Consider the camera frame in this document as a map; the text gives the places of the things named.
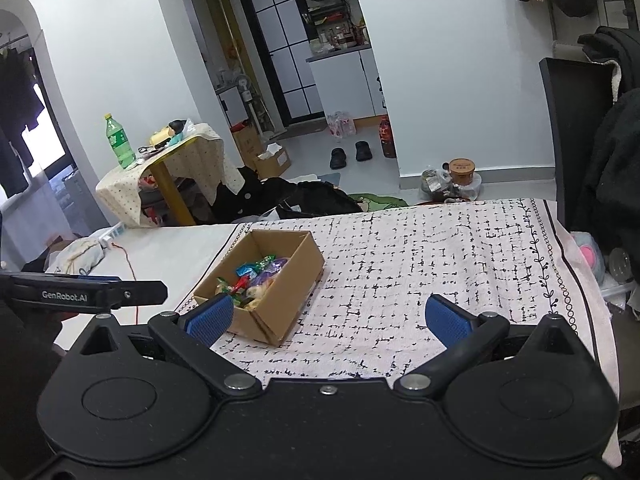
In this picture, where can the dotted cream tablecloth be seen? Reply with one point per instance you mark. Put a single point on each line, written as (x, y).
(200, 160)

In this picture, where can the white bed sheet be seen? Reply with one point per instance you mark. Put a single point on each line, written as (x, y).
(165, 255)

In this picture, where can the white standing fan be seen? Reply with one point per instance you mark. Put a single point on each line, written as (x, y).
(247, 100)

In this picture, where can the clear plastic ball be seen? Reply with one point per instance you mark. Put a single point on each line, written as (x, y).
(620, 262)

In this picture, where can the black shoe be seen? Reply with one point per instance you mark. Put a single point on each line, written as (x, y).
(338, 157)
(363, 151)

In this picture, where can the black chair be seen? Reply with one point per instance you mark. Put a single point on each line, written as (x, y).
(570, 135)

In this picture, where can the white power strip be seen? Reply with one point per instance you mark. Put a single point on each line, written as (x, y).
(112, 232)

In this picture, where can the black patterned white blanket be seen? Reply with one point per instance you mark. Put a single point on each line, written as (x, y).
(425, 260)

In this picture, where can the yellow wooden table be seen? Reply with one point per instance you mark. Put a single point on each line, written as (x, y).
(172, 190)

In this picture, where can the floor carton with white paper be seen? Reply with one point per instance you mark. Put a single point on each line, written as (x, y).
(272, 159)

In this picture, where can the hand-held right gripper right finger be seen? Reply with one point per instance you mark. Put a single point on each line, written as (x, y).
(447, 322)

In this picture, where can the cream cloth bundle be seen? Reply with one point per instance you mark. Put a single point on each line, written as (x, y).
(80, 255)

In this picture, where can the cartoon toy figure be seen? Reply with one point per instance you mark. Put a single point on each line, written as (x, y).
(172, 132)

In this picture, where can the clear plastic bag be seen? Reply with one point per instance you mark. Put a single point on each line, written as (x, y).
(434, 180)

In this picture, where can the red snack packet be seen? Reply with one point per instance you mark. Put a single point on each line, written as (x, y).
(240, 285)

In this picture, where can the purple bread packet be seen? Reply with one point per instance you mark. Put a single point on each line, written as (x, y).
(272, 272)

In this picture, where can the small white cabinet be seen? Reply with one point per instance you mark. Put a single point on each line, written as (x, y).
(234, 102)

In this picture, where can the black framed glass door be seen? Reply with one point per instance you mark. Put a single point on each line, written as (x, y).
(285, 50)

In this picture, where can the green beige snack packet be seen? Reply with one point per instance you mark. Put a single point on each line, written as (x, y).
(223, 286)

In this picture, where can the pack of water bottles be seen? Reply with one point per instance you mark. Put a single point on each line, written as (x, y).
(341, 122)

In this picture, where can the blue green snack packet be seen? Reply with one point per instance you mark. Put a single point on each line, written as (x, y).
(245, 270)

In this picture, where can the black clothes pile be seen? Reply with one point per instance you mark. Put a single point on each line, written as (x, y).
(280, 200)

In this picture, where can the dark green snack packet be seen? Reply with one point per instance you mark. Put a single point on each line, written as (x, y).
(263, 262)

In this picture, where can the white kitchen cabinet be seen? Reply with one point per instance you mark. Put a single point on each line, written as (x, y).
(345, 80)

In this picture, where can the dark hanging clothes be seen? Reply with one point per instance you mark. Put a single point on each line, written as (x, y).
(15, 100)

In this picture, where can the brown cardboard box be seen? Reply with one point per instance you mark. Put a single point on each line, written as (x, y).
(290, 300)

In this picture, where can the tall floor carton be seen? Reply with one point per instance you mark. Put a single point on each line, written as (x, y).
(245, 142)

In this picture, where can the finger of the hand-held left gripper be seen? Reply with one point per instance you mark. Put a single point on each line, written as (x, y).
(100, 278)

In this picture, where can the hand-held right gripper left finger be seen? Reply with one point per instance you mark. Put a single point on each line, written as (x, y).
(210, 317)

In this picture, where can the green plastic bottle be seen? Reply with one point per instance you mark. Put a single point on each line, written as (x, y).
(119, 142)

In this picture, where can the brown noodle cup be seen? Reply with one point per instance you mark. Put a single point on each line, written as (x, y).
(461, 171)

